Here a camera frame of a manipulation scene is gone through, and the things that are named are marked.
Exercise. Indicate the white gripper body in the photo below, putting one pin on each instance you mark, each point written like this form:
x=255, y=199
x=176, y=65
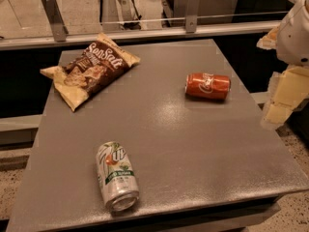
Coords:
x=295, y=38

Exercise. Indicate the brown sea salt chip bag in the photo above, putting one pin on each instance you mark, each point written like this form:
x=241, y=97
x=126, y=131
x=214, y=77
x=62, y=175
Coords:
x=102, y=62

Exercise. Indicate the red coke can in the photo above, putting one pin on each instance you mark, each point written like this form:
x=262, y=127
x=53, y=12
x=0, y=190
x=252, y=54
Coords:
x=208, y=86

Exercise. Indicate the metal horizontal rail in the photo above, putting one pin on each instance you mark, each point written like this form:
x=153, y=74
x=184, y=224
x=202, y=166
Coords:
x=139, y=36

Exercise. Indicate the right metal rail bracket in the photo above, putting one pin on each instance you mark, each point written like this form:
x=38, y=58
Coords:
x=191, y=15

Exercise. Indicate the left metal rail bracket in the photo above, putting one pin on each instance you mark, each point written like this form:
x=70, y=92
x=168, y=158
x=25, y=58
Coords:
x=57, y=25

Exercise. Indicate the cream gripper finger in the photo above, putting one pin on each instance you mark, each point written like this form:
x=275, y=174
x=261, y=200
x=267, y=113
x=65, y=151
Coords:
x=287, y=90
x=268, y=41

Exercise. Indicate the metal rail bracket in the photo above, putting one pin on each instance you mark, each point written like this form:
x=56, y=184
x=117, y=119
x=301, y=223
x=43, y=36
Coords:
x=57, y=25
x=191, y=15

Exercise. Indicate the silver 7up can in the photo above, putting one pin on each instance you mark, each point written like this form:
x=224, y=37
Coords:
x=116, y=177

